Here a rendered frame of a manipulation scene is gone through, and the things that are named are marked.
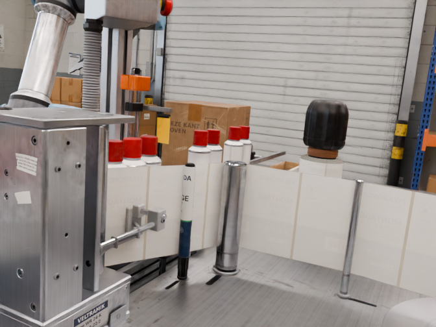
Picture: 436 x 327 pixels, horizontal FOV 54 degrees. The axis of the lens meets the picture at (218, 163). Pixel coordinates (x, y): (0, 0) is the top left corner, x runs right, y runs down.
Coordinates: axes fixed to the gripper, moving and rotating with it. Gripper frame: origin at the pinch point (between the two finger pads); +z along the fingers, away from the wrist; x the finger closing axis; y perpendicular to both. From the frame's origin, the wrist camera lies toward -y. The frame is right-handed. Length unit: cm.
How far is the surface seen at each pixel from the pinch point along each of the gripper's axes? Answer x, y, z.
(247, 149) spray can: -68, -55, -20
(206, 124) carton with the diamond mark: -52, -24, -18
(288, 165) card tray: -89, 28, -29
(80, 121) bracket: -52, -130, -9
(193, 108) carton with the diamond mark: -45, -23, -20
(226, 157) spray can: -65, -60, -14
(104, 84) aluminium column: -36, -84, -11
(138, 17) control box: -39, -99, -24
